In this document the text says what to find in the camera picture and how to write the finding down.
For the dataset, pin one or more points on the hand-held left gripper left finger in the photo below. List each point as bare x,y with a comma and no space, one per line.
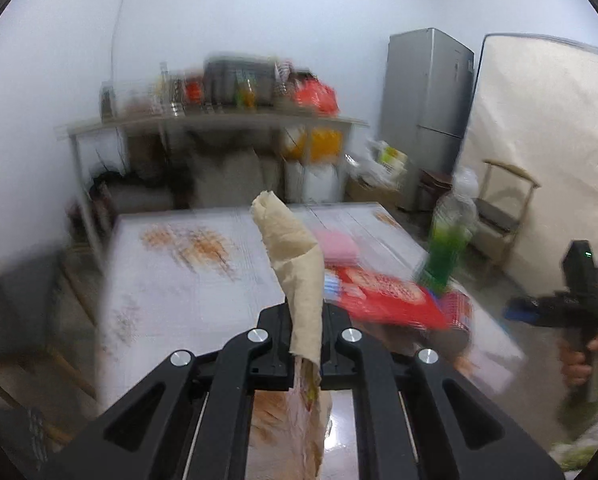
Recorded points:
279,345

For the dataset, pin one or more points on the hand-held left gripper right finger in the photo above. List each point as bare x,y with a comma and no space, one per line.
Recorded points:
331,350

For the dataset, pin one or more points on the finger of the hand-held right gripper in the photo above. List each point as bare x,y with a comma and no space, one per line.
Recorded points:
518,314

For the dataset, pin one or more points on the brown paper bag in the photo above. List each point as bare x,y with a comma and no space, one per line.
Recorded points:
289,260

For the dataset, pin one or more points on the person's right hand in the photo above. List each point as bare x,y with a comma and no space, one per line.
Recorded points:
574,367

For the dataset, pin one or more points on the red tin can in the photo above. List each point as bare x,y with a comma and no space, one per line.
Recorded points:
458,310

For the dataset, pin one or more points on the red flat box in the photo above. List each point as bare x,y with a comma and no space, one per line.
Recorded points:
389,300

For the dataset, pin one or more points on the wooden chair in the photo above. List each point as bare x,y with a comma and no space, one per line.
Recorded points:
499,217

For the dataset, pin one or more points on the green plastic bottle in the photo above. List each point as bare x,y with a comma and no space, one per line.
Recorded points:
444,245

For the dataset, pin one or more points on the pink packet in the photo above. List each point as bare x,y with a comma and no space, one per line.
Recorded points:
339,247

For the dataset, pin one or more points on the fuzzy green white garment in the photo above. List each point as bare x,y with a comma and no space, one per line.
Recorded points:
579,455

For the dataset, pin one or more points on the dark wooden stool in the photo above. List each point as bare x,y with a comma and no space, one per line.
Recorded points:
436,180

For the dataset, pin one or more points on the cardboard box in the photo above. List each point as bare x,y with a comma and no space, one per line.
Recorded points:
369,192

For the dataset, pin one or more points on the white sack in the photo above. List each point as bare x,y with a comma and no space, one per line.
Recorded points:
311,182

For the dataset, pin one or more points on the beige sack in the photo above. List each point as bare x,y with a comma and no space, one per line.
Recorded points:
229,180

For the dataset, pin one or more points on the white mattress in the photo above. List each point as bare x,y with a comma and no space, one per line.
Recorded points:
539,120

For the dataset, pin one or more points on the white plastic bag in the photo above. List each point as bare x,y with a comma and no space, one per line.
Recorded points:
386,160

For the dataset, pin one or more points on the yellow bag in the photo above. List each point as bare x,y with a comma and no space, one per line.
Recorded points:
324,145

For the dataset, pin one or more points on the grey refrigerator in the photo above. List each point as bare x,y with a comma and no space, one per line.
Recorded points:
424,100

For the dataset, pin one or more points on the grey shelf table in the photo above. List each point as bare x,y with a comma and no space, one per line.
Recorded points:
204,122

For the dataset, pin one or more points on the red plastic bag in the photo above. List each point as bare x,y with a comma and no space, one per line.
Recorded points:
314,97

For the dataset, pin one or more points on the black microwave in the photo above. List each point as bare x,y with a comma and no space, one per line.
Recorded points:
229,80

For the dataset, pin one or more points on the cluster of condiment bottles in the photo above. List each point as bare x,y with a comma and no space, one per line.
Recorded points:
179,92

